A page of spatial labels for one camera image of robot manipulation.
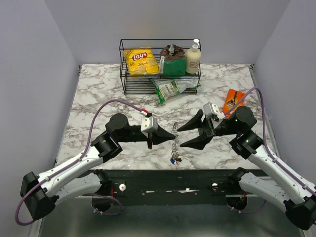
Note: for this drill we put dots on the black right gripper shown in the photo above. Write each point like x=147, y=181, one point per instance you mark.
x=198, y=142

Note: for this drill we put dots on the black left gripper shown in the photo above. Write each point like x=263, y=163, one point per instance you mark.
x=160, y=136

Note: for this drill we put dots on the silver keyring disc with rings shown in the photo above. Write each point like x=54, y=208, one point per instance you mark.
x=174, y=147

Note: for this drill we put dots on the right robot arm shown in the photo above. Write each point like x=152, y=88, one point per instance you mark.
x=292, y=193

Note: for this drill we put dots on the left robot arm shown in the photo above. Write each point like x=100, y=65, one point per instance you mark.
x=41, y=193

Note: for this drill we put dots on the green white snack bag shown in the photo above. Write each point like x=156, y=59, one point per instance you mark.
x=166, y=88

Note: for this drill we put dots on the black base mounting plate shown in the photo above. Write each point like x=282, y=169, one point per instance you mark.
x=168, y=187

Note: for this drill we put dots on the yellow Lays chips bag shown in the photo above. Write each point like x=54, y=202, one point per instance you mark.
x=141, y=61

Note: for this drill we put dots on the cream lotion pump bottle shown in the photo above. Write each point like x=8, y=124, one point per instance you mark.
x=193, y=57

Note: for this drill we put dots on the green brown paper bag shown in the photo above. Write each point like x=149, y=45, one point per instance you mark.
x=172, y=61

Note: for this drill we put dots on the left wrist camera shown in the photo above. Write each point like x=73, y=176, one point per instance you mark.
x=149, y=124

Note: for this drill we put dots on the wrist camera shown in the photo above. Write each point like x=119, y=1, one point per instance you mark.
x=149, y=124
x=211, y=109

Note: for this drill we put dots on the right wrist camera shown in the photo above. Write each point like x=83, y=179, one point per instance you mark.
x=211, y=109

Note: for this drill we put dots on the black wire rack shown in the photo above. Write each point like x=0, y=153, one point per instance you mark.
x=142, y=83

